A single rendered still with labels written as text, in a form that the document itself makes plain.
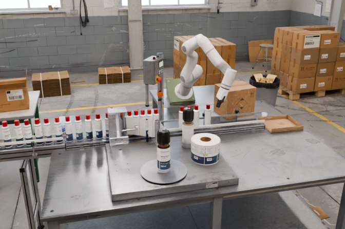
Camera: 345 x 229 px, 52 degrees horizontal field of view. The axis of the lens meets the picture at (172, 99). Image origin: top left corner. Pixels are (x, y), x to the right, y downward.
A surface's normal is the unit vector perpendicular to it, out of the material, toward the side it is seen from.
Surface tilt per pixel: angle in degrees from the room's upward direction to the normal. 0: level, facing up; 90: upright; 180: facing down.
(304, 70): 90
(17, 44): 90
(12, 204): 0
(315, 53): 90
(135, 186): 0
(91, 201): 0
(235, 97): 90
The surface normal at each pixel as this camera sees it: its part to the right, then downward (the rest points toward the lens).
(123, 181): 0.00, -0.94
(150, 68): -0.37, 0.32
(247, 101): 0.38, 0.32
